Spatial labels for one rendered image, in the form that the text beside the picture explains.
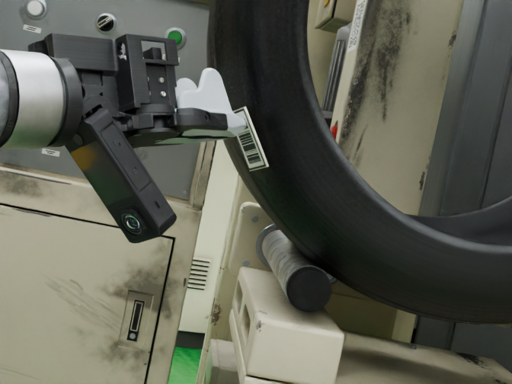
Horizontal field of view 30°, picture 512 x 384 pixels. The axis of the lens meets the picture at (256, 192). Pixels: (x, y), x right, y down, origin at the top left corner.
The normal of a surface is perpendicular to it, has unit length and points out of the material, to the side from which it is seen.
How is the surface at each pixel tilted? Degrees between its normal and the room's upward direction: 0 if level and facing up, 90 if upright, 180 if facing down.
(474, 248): 101
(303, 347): 90
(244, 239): 90
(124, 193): 126
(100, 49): 70
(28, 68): 42
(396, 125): 90
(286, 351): 90
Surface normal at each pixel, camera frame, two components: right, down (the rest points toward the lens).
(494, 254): 0.04, 0.25
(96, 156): -0.53, 0.52
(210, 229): 0.37, 0.13
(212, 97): 0.72, -0.17
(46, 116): 0.67, 0.32
